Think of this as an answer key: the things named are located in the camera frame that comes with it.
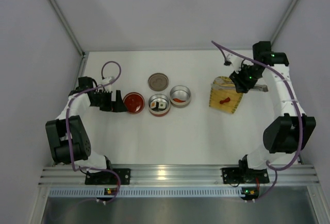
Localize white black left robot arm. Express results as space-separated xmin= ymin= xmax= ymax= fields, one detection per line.
xmin=45 ymin=77 xmax=127 ymax=171

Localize green sushi roll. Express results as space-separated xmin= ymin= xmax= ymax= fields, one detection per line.
xmin=158 ymin=101 xmax=167 ymax=111

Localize stainless steel food tongs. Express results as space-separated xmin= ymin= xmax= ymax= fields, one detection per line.
xmin=211 ymin=83 xmax=269 ymax=92

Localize slotted grey cable duct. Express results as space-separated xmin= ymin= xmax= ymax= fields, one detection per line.
xmin=47 ymin=187 xmax=263 ymax=198

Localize beige steel lunch box bowl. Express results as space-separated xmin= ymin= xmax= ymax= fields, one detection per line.
xmin=170 ymin=85 xmax=192 ymax=108

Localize red food piece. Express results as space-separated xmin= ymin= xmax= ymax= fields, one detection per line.
xmin=219 ymin=97 xmax=231 ymax=105
xmin=172 ymin=98 xmax=186 ymax=103

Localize red lunch box lid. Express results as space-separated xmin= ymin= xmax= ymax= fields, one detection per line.
xmin=123 ymin=92 xmax=145 ymax=114

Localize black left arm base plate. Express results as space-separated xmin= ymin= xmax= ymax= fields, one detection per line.
xmin=85 ymin=168 xmax=131 ymax=185

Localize aluminium left side frame rail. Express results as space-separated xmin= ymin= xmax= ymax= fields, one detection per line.
xmin=47 ymin=0 xmax=86 ymax=76

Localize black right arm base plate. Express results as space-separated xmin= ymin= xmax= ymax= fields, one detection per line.
xmin=221 ymin=167 xmax=270 ymax=185

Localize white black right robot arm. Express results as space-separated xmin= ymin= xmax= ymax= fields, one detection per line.
xmin=230 ymin=41 xmax=316 ymax=173

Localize bamboo woven serving tray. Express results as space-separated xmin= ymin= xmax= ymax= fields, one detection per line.
xmin=209 ymin=76 xmax=243 ymax=114

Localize aluminium frame rail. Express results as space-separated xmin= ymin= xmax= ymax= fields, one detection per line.
xmin=47 ymin=0 xmax=86 ymax=76
xmin=38 ymin=164 xmax=320 ymax=187

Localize red steel lunch box bowl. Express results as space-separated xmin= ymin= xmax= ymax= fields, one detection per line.
xmin=148 ymin=94 xmax=171 ymax=117

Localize aluminium front frame rail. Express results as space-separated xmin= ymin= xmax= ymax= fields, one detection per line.
xmin=38 ymin=164 xmax=320 ymax=187

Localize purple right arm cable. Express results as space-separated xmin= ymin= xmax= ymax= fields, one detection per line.
xmin=211 ymin=40 xmax=302 ymax=204

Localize beige lunch box lid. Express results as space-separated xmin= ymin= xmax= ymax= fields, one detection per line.
xmin=147 ymin=73 xmax=169 ymax=92

